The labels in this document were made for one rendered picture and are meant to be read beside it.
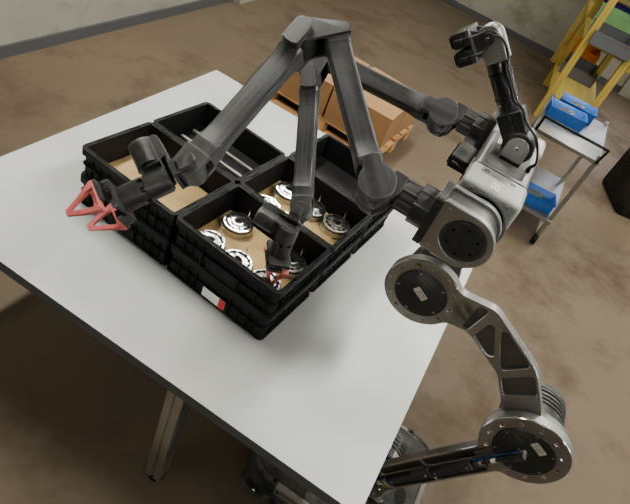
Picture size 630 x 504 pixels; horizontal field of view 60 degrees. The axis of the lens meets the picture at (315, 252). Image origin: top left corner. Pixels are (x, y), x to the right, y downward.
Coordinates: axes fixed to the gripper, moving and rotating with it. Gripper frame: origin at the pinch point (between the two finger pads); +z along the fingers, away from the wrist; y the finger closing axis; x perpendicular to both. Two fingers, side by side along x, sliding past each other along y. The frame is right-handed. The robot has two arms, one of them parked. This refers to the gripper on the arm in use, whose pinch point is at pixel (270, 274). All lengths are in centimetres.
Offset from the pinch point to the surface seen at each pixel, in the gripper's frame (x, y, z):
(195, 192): -22.6, -40.5, 6.0
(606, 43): 354, -374, -16
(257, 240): -1.4, -21.5, 6.1
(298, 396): 12.7, 27.5, 19.8
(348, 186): 38, -63, 5
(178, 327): -22.9, 7.6, 19.9
